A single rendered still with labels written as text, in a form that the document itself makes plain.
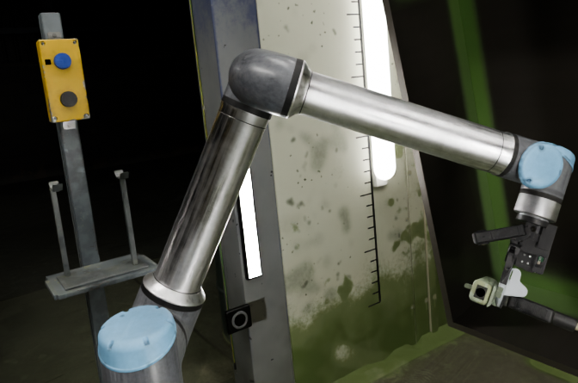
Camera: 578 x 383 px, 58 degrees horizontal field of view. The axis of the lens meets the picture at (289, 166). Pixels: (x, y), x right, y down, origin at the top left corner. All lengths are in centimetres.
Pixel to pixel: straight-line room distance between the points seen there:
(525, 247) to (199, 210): 72
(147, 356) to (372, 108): 62
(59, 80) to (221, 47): 53
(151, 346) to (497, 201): 137
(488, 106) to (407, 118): 91
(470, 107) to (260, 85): 107
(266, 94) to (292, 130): 103
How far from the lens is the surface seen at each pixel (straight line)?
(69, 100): 180
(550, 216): 127
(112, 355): 107
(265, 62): 98
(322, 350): 229
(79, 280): 179
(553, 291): 210
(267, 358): 213
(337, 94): 98
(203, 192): 113
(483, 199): 200
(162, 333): 107
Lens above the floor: 135
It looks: 9 degrees down
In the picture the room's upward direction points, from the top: 6 degrees counter-clockwise
